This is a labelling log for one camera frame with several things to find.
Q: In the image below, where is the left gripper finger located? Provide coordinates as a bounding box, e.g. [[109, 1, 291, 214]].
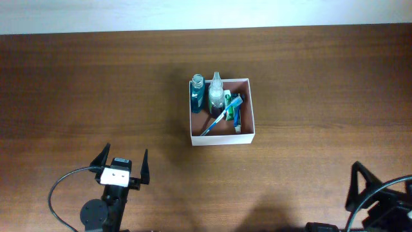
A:
[[140, 149, 150, 185], [89, 143, 111, 168]]

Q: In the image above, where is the teal toothpaste tube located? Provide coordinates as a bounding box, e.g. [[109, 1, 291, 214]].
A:
[[234, 106, 241, 134]]

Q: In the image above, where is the green soap box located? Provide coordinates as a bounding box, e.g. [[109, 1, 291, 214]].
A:
[[224, 90, 234, 121]]

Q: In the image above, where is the teal mouthwash bottle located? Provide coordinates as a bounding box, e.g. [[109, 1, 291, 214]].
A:
[[190, 74, 205, 113]]

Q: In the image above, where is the clear blue spray bottle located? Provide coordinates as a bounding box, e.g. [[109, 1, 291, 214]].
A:
[[208, 72, 224, 118]]

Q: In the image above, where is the blue disposable razor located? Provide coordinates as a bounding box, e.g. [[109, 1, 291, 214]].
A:
[[234, 93, 245, 128]]

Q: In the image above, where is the blue white toothbrush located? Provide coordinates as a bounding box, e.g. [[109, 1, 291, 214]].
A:
[[201, 96, 243, 136]]

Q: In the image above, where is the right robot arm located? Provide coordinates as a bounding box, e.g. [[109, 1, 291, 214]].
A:
[[343, 161, 411, 231]]

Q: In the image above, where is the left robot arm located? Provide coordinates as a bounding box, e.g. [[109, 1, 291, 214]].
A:
[[80, 144, 150, 232]]

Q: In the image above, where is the white cardboard box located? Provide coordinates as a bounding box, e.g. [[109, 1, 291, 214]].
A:
[[189, 79, 256, 146]]

